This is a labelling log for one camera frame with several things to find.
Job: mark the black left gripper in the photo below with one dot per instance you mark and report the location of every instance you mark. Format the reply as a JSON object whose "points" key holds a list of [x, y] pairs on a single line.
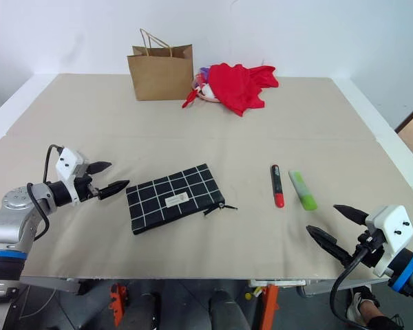
{"points": [[84, 187]]}

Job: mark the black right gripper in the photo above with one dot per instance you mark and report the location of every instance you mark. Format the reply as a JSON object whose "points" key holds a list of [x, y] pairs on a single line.
{"points": [[371, 247]]}

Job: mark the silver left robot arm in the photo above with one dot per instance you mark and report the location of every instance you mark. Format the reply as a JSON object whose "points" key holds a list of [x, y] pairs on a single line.
{"points": [[7, 223]]}

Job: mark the black grid pencil pouch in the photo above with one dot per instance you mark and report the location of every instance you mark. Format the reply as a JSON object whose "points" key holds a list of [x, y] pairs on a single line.
{"points": [[172, 197]]}

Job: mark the green highlighter pen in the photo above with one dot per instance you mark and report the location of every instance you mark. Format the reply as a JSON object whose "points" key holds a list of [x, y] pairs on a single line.
{"points": [[303, 190]]}

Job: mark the red black marker pen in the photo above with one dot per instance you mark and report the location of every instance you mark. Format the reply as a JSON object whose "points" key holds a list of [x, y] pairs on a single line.
{"points": [[277, 187]]}

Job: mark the person's black white shoe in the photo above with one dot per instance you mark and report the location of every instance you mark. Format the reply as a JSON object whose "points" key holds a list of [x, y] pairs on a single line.
{"points": [[359, 302]]}

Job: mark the person's lower leg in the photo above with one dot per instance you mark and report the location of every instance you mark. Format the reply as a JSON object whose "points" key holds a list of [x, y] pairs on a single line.
{"points": [[378, 314]]}

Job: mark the orange table clamp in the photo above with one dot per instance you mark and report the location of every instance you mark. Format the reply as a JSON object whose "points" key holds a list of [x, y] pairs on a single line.
{"points": [[270, 306], [117, 302]]}

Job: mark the beige table cloth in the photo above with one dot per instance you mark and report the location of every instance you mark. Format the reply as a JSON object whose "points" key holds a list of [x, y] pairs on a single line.
{"points": [[206, 137]]}

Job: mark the brown paper bag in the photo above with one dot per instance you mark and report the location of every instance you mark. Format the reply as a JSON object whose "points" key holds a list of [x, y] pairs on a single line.
{"points": [[161, 77]]}

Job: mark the purple white plastic toy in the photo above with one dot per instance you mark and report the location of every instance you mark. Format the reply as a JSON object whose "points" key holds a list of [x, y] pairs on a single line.
{"points": [[202, 77]]}

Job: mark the dark rounded shape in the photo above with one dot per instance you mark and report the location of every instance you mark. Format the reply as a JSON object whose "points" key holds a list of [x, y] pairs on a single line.
{"points": [[225, 309], [151, 309]]}

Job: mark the red cloth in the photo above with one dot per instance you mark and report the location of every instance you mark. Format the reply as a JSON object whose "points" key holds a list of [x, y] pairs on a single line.
{"points": [[237, 86]]}

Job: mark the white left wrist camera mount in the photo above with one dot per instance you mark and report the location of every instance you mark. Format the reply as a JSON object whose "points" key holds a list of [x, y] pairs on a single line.
{"points": [[67, 161]]}

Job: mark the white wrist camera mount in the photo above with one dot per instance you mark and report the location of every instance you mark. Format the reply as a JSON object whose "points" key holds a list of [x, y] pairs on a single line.
{"points": [[394, 223], [67, 161]]}

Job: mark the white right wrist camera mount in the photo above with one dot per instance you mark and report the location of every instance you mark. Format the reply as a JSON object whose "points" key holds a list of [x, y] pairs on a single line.
{"points": [[394, 223]]}

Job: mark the white table bracket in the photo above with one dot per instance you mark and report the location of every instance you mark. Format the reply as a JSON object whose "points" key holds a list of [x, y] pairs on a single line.
{"points": [[278, 282]]}

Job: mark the grey metal table bracket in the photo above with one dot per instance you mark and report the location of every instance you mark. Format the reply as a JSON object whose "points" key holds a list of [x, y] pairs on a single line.
{"points": [[55, 283]]}

